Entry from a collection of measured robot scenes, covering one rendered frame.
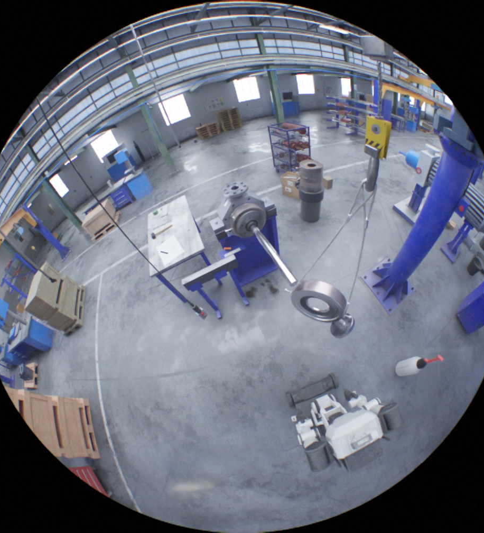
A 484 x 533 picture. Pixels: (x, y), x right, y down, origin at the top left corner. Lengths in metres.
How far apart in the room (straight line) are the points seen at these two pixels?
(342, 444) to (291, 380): 1.43
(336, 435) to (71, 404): 3.84
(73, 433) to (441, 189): 5.58
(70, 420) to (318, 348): 4.13
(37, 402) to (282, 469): 3.56
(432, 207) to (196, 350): 3.14
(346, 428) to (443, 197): 1.82
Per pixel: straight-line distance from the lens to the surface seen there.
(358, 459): 1.14
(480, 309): 3.52
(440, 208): 2.00
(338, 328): 1.43
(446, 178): 1.92
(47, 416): 3.87
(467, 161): 1.83
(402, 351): 2.83
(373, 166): 0.52
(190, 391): 2.61
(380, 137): 0.52
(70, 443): 4.02
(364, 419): 1.09
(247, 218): 1.78
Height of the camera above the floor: 2.32
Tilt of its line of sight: 53 degrees down
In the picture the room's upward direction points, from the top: 21 degrees counter-clockwise
